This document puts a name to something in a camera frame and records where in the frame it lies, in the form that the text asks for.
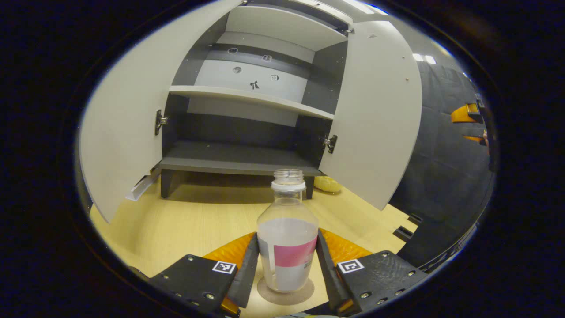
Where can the ceiling light panel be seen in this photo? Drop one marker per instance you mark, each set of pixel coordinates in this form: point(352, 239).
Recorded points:
point(424, 58)
point(364, 6)

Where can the white cabinet door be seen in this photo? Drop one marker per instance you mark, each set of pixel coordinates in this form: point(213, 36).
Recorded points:
point(132, 88)
point(375, 110)

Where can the black metal bracket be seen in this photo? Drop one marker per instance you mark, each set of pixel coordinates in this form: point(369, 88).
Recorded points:
point(415, 219)
point(404, 233)

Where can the yellow fruit toy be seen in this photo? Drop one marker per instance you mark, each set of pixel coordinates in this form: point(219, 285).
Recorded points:
point(327, 184)

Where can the black backdrop cloth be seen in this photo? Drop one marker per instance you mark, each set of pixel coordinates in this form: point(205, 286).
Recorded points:
point(441, 176)

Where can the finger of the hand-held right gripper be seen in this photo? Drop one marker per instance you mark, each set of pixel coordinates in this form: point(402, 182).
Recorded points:
point(474, 138)
point(462, 115)

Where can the metal door hinge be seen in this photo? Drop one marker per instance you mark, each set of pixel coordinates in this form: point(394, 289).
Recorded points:
point(350, 31)
point(330, 143)
point(160, 121)

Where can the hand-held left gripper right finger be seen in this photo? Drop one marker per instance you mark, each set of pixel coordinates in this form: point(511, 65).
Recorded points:
point(329, 274)

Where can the round brown coaster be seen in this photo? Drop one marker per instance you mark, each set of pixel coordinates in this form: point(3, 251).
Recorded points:
point(287, 298)

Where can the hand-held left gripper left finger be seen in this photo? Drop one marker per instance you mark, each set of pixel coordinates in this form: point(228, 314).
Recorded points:
point(248, 278)

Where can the white angled strip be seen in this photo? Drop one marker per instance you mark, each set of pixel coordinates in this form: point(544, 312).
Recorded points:
point(143, 185)

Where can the white and grey cabinet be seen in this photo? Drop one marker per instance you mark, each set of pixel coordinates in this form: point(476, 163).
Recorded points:
point(238, 154)

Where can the clear bottle with pink label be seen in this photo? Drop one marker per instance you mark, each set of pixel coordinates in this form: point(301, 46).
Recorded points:
point(287, 238)

